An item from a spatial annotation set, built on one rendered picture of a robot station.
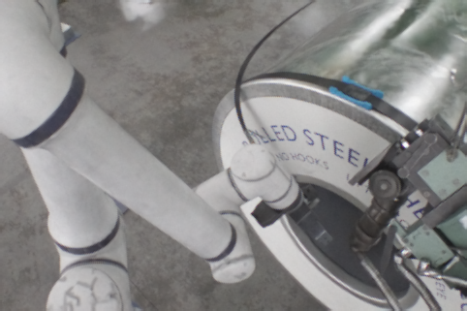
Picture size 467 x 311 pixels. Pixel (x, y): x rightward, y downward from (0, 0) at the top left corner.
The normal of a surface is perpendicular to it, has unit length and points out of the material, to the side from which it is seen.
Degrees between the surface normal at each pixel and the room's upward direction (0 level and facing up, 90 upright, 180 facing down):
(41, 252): 0
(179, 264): 0
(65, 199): 90
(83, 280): 2
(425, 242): 58
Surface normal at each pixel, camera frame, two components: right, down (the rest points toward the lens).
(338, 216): 0.29, -0.31
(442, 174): -0.51, 0.21
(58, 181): 0.18, 0.70
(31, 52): 0.75, -0.22
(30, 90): 0.59, 0.26
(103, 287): 0.02, -0.63
